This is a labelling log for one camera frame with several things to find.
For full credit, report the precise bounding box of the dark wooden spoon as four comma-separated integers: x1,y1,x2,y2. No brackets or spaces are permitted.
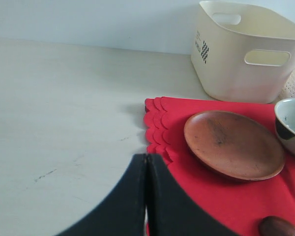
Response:
258,216,295,236

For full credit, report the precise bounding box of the cream plastic bin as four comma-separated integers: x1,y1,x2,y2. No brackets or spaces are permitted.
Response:
191,0,295,104

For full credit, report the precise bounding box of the red tablecloth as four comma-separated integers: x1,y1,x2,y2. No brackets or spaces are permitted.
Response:
144,97,295,236

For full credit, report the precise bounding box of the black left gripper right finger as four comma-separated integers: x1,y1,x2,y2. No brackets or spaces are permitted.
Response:
146,154,236,236

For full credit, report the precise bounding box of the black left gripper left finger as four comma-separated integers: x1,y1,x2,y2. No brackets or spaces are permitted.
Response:
59,154,147,236

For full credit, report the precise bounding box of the brown wooden plate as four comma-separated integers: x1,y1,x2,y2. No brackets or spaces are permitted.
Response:
183,110,286,181

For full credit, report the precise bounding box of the white ceramic bowl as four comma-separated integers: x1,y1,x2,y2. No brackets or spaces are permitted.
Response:
274,98,295,155

